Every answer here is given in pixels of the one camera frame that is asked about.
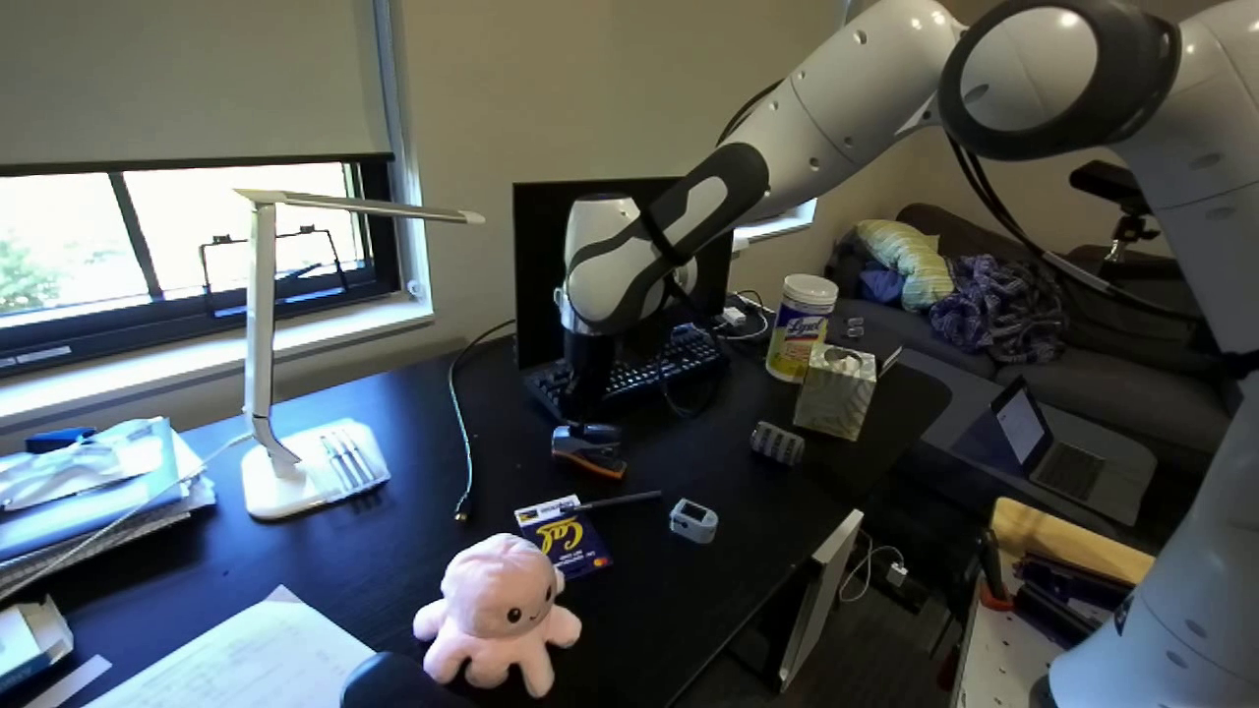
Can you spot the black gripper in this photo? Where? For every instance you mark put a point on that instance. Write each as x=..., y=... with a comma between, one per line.
x=593, y=356

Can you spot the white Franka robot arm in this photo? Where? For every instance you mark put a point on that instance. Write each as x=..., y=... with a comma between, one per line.
x=853, y=103

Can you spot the black keyboard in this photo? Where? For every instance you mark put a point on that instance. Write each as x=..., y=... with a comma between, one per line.
x=656, y=369

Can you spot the black computer monitor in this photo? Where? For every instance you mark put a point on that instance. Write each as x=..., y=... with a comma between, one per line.
x=536, y=289

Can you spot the blue card packet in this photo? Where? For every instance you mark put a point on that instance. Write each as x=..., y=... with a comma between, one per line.
x=572, y=546

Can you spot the small white clip device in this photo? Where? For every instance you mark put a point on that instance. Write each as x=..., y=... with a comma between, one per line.
x=696, y=521

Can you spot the pink octopus plush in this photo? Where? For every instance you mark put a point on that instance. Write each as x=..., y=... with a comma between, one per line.
x=496, y=613

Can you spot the wipes canister with white lid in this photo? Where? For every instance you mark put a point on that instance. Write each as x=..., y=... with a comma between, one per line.
x=802, y=327

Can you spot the patterned tissue box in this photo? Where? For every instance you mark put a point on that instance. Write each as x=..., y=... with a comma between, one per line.
x=835, y=391

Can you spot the white flat panel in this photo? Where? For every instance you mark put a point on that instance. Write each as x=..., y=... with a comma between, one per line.
x=819, y=597

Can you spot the white desk lamp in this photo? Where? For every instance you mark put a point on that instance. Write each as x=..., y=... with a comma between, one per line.
x=263, y=327

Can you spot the yellow white pillow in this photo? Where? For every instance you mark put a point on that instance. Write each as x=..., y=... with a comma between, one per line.
x=909, y=260

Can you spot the white paper sheet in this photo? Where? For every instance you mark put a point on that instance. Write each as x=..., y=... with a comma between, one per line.
x=249, y=655

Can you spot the purple cloth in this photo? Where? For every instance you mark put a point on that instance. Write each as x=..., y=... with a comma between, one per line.
x=1007, y=307

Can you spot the wooden board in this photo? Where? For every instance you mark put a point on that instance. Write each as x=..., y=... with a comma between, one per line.
x=1068, y=535

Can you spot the open grey laptop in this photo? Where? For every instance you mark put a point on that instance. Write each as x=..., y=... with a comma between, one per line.
x=1089, y=465

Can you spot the stack of books and papers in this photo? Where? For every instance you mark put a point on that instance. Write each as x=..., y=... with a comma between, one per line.
x=94, y=486

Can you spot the black tool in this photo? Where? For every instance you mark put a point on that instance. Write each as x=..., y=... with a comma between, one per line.
x=1068, y=597

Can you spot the grey roller blind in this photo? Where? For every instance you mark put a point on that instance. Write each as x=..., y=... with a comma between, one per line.
x=184, y=82

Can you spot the dark couch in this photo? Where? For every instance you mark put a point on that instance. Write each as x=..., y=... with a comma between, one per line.
x=1126, y=379

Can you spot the black window frame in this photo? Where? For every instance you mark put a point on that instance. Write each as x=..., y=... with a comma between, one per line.
x=380, y=236

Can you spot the black camera on stand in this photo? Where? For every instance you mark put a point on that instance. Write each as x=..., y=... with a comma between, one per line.
x=1102, y=184

